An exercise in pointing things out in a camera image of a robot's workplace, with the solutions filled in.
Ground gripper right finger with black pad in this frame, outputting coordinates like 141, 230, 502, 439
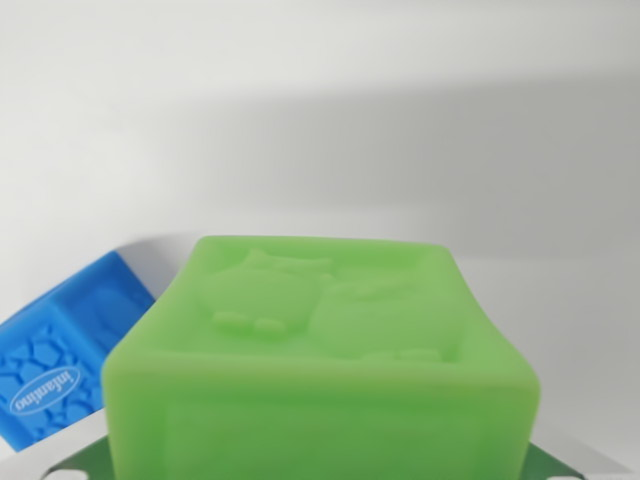
528, 440, 597, 480

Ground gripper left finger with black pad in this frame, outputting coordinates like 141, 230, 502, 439
46, 433, 116, 480

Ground green soft toy cube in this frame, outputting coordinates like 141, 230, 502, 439
100, 234, 543, 480

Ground blue soft toy cube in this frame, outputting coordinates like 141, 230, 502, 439
0, 250, 158, 455

